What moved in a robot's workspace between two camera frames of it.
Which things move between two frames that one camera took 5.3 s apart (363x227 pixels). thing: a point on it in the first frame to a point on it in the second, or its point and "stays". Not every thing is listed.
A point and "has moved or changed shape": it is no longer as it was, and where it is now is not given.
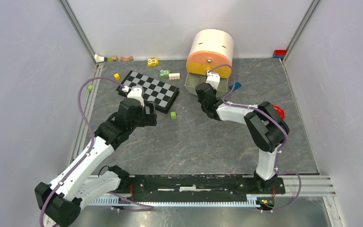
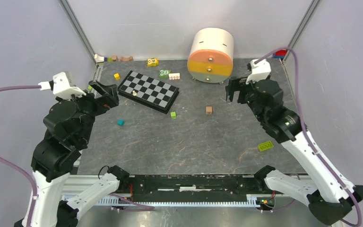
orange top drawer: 208,57 stays
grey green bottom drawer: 193,79 has moved or changed shape
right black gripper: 213,90 to 235,84
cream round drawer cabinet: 211,48 stays
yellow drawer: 201,68 stays
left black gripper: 150,118 to 110,95
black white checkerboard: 162,94 stays
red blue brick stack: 279,53 stays
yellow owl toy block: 153,62 stays
